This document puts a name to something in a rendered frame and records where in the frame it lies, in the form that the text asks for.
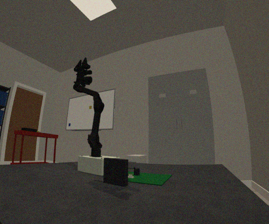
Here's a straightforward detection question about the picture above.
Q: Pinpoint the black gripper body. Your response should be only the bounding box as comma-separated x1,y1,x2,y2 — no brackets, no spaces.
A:
74,64,90,77

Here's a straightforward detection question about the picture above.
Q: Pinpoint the green circuit board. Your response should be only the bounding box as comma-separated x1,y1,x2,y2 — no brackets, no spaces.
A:
128,171,172,186

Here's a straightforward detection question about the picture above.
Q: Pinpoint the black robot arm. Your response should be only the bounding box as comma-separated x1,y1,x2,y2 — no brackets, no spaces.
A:
73,70,104,157

